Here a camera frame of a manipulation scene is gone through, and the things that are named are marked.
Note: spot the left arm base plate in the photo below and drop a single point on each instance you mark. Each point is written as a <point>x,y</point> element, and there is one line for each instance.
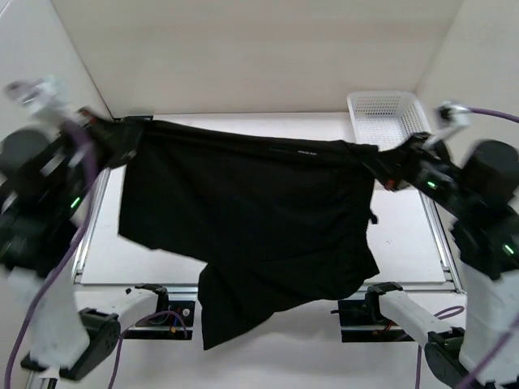
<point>173,326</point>

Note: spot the aluminium frame rail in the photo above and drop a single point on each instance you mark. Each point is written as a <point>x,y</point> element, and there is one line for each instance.
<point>446,287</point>

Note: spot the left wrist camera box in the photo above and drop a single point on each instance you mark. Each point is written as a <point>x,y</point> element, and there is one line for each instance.
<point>35,95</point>

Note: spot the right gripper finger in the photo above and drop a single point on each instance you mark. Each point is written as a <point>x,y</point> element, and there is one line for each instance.
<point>391,175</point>
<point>410,148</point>

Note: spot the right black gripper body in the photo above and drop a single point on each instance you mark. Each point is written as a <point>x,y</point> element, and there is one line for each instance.
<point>435,178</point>

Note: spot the black shorts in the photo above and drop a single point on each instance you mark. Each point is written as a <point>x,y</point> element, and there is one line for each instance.
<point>277,222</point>

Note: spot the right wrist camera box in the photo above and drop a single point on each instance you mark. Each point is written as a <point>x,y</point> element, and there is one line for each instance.
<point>452,118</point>

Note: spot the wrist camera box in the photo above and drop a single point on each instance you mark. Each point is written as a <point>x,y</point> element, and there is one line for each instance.
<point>452,118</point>
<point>35,95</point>

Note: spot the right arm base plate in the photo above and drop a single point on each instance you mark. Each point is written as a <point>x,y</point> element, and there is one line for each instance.
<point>358,326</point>

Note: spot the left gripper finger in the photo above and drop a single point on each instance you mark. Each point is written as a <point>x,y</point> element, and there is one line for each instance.
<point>116,149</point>
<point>101,128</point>

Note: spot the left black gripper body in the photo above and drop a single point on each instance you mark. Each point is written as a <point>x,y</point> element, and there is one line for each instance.
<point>71,186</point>

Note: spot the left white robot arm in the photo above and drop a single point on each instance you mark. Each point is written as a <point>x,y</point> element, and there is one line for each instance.
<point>37,262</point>

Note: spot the white plastic basket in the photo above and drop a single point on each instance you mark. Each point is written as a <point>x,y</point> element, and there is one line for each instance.
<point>385,118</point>

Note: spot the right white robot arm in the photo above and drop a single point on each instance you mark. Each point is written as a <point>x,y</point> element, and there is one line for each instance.
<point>484,352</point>

